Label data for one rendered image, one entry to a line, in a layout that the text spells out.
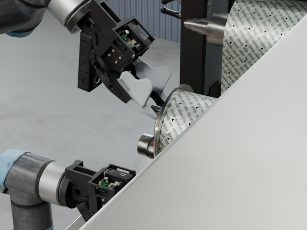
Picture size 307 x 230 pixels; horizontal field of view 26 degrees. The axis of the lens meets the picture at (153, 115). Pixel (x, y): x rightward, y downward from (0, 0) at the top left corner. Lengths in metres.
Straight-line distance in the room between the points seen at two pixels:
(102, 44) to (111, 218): 0.87
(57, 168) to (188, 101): 0.29
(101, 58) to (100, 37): 0.04
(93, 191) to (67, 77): 3.24
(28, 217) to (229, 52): 0.48
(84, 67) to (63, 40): 3.84
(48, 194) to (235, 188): 0.98
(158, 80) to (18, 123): 2.74
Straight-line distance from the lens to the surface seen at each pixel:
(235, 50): 1.20
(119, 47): 1.07
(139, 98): 1.07
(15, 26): 1.18
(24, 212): 1.26
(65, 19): 1.10
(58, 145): 3.57
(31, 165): 1.21
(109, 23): 1.07
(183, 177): 0.22
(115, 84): 1.07
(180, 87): 1.07
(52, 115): 3.88
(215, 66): 1.44
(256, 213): 0.21
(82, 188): 1.17
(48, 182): 1.19
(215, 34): 1.25
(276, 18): 1.18
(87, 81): 1.14
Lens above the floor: 1.78
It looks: 28 degrees down
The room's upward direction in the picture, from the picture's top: straight up
